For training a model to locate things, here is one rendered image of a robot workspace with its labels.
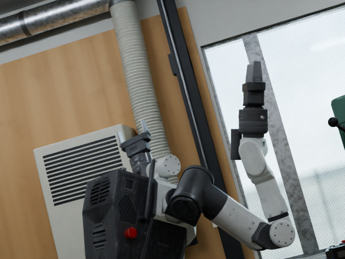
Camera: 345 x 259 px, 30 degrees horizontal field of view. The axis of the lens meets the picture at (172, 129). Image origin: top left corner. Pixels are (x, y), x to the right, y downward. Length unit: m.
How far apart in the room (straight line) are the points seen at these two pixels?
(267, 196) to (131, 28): 1.95
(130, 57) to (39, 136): 0.75
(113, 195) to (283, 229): 0.50
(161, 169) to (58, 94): 1.92
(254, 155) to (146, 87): 1.75
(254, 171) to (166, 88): 1.88
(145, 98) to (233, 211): 1.79
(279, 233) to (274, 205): 0.09
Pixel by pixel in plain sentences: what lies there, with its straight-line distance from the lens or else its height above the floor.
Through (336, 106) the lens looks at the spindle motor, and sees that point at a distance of 2.34.
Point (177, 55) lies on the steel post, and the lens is 3.64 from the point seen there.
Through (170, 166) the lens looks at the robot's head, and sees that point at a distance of 2.04.
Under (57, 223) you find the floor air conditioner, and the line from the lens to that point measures 3.53.
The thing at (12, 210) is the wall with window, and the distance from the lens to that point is 3.94.
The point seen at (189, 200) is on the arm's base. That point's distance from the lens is 1.77.
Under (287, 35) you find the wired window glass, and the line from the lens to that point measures 3.78.
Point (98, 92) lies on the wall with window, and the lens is 3.80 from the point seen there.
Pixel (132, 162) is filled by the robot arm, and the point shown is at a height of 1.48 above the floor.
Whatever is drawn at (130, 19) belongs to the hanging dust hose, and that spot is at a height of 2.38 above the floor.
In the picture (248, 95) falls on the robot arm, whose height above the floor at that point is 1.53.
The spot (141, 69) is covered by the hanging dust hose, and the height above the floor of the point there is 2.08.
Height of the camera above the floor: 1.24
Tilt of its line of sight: 8 degrees up
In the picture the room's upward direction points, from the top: 15 degrees counter-clockwise
